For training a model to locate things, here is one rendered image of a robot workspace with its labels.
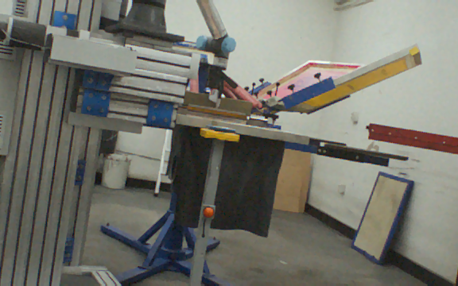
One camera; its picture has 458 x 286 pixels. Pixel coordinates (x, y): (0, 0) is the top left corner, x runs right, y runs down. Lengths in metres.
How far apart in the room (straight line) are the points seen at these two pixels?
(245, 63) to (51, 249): 5.34
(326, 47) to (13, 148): 5.84
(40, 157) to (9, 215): 0.23
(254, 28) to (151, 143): 1.82
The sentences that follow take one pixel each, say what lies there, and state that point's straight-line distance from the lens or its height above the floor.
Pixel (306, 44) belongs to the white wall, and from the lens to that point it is 7.59.
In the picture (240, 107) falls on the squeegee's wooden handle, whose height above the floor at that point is 1.07.
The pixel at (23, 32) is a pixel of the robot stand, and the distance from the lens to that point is 2.05.
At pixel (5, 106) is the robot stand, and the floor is 0.93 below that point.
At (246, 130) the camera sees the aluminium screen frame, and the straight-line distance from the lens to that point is 2.53.
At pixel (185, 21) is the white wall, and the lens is 7.30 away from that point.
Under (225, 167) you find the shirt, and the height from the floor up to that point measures 0.80.
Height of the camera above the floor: 1.03
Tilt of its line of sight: 3 degrees down
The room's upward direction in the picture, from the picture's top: 10 degrees clockwise
